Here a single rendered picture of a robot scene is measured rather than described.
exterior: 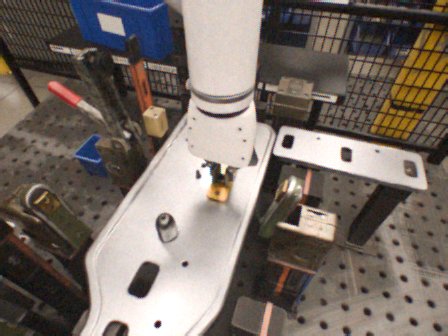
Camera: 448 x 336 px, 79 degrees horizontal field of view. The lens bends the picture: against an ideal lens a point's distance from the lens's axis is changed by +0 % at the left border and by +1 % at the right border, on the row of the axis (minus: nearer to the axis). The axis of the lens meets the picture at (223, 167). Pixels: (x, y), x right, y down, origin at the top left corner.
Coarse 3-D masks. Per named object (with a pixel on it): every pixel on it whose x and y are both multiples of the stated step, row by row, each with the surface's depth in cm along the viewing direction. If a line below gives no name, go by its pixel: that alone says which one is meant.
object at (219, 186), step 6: (222, 168) 52; (222, 174) 50; (222, 180) 49; (210, 186) 50; (216, 186) 50; (222, 186) 50; (228, 186) 50; (210, 192) 49; (222, 192) 49; (228, 192) 49; (216, 198) 48; (222, 198) 48
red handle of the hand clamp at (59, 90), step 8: (48, 88) 46; (56, 88) 46; (64, 88) 47; (64, 96) 47; (72, 96) 47; (72, 104) 47; (80, 104) 48; (88, 104) 49; (88, 112) 48; (96, 112) 49; (96, 120) 49; (128, 136) 50
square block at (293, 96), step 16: (288, 80) 64; (304, 80) 64; (288, 96) 60; (304, 96) 60; (272, 112) 65; (288, 112) 63; (304, 112) 62; (288, 144) 70; (272, 160) 76; (272, 176) 81; (272, 192) 86
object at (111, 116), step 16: (96, 48) 40; (80, 64) 39; (96, 64) 40; (112, 64) 40; (96, 80) 41; (96, 96) 43; (112, 96) 46; (112, 112) 45; (112, 128) 47; (128, 128) 50; (128, 144) 50
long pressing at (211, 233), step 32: (160, 160) 55; (192, 160) 55; (128, 192) 49; (160, 192) 50; (192, 192) 50; (256, 192) 50; (128, 224) 45; (192, 224) 45; (224, 224) 45; (96, 256) 41; (128, 256) 41; (160, 256) 41; (192, 256) 41; (224, 256) 41; (96, 288) 38; (160, 288) 38; (192, 288) 38; (224, 288) 39; (96, 320) 35; (128, 320) 36; (160, 320) 36; (192, 320) 36
